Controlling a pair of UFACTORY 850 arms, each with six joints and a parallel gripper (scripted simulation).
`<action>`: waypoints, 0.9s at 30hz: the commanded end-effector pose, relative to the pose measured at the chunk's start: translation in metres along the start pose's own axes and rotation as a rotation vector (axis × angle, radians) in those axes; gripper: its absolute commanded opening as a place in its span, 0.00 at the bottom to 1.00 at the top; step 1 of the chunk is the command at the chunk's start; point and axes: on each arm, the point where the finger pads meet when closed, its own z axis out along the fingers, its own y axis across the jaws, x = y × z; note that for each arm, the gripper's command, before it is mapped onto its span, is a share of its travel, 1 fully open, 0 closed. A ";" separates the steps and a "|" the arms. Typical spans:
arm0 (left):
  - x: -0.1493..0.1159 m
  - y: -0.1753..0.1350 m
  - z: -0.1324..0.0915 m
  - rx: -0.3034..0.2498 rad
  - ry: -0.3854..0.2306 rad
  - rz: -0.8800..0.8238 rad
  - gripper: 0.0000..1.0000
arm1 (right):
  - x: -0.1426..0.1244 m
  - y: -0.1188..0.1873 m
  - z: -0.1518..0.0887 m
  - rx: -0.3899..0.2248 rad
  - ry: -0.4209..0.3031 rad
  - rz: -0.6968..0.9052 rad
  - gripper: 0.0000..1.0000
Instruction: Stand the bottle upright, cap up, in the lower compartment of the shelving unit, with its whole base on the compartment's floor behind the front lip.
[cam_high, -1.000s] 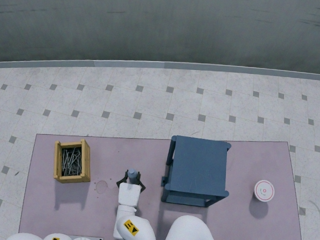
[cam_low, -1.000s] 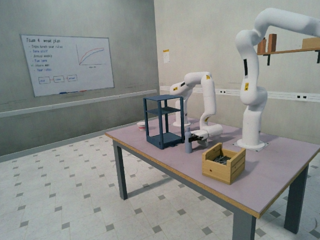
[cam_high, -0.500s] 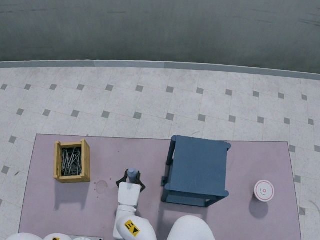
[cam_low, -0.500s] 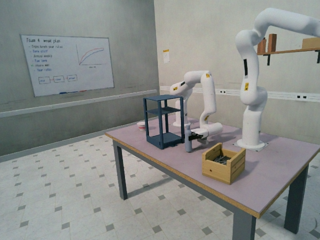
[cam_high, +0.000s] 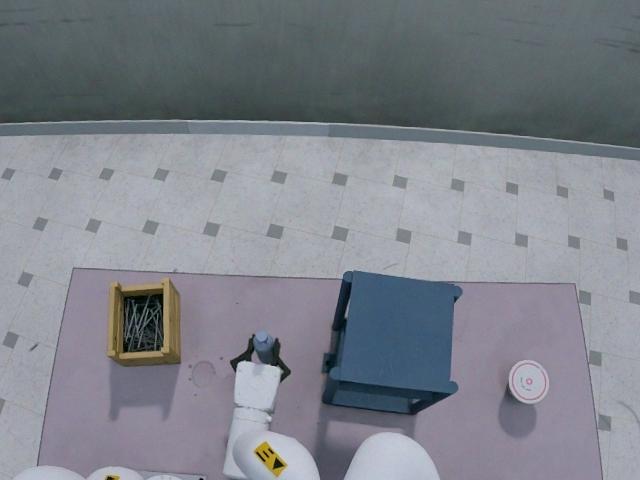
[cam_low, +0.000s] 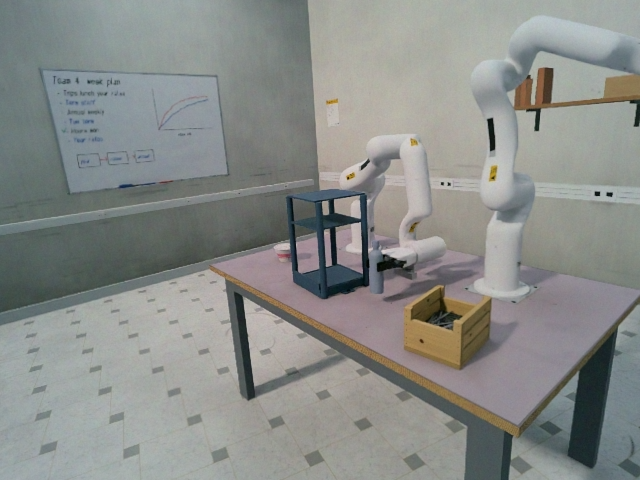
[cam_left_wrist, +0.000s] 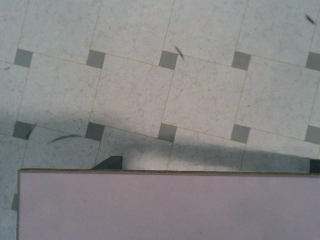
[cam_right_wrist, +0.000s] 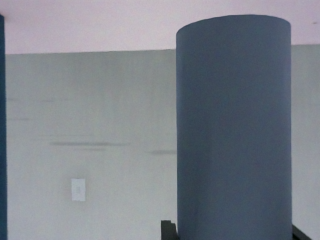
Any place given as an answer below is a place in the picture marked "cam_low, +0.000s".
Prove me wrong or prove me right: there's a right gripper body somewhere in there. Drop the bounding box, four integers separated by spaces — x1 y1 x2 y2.
382 245 416 268

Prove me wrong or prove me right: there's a blue shelving unit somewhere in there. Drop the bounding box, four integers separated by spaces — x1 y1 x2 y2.
286 189 369 299

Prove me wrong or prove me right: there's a wooden crate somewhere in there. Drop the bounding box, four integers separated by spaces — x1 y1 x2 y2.
404 285 492 370

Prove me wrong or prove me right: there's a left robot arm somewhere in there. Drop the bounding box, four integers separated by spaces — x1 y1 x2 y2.
471 16 640 298

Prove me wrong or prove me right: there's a blue-grey cylinder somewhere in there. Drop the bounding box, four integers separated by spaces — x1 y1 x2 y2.
369 240 384 294

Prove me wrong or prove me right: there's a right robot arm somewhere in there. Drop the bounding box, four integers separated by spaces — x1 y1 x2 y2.
339 134 446 280

